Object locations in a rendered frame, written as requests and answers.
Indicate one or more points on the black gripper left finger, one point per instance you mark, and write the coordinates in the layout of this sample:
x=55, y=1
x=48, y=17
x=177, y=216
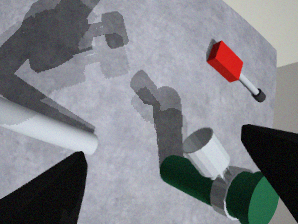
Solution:
x=54, y=197

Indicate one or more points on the dark green cylinder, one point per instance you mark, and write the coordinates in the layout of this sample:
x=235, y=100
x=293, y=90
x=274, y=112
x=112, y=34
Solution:
x=251, y=199

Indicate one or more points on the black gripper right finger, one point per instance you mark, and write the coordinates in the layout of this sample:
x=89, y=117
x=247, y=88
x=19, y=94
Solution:
x=276, y=155

